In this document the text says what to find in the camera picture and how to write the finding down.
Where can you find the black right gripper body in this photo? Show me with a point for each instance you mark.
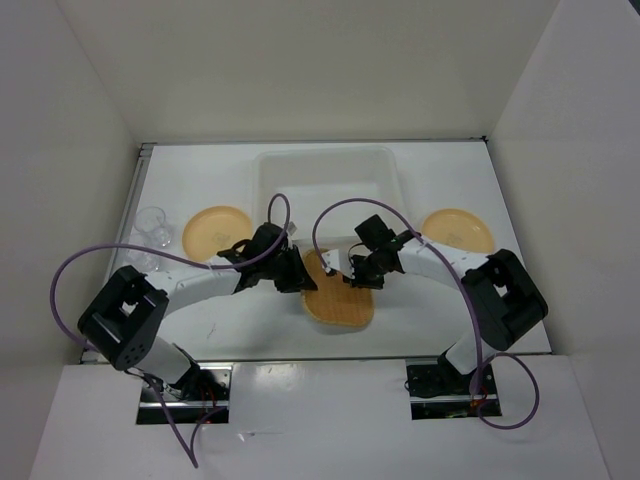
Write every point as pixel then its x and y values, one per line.
pixel 377 280

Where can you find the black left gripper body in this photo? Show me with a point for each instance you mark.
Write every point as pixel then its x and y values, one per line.
pixel 270 268

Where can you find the woven square bamboo tray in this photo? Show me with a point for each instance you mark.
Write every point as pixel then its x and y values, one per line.
pixel 334 303

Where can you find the yellow bear plate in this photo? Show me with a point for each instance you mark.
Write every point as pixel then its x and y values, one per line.
pixel 214 229
pixel 459 229

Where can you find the white plastic bin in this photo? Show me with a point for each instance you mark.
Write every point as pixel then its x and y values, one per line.
pixel 313 179

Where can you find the clear plastic cup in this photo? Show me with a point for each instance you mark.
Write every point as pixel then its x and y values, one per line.
pixel 151 223
pixel 143 261

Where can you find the clear plastic cup front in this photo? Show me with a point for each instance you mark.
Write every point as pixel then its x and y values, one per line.
pixel 143 261

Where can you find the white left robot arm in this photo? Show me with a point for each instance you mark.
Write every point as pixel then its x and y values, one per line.
pixel 123 320

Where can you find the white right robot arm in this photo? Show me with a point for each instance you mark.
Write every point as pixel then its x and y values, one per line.
pixel 502 299

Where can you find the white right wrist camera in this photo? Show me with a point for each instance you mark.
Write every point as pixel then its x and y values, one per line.
pixel 331 259

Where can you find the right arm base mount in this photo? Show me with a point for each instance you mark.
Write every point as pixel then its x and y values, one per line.
pixel 434 396

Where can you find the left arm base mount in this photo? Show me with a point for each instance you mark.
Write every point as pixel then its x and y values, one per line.
pixel 205 400

